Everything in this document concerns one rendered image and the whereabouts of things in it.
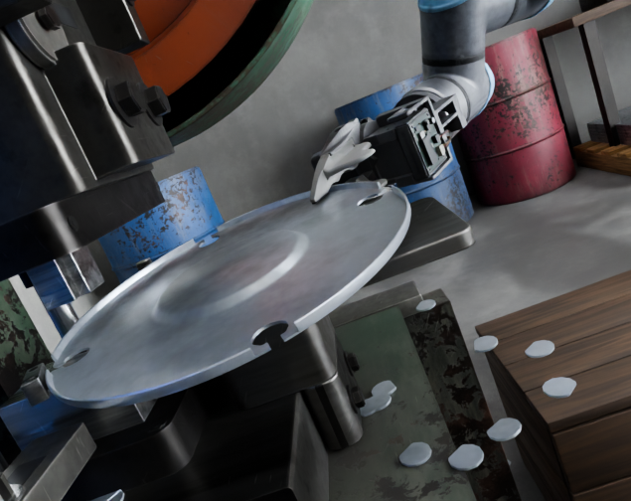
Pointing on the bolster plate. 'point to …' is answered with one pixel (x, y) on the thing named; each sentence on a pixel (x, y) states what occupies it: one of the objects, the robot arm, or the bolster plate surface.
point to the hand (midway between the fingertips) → (316, 201)
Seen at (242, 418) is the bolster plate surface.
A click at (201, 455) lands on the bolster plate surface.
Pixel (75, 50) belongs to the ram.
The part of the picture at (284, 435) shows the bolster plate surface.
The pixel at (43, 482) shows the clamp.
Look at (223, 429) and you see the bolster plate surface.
